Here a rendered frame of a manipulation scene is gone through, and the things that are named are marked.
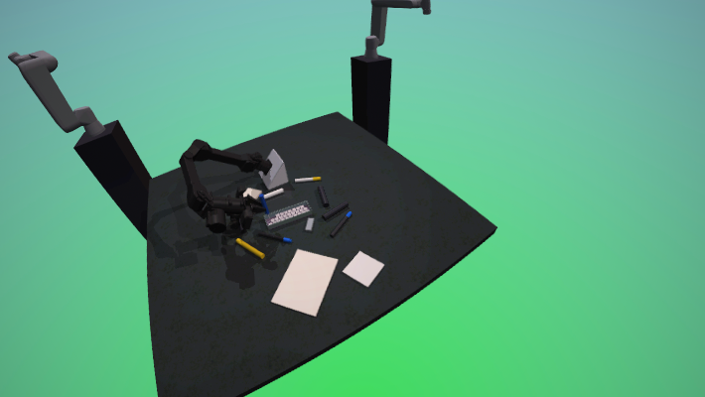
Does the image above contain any beige sheet of paper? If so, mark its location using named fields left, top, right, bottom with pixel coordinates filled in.
left=272, top=250, right=338, bottom=317

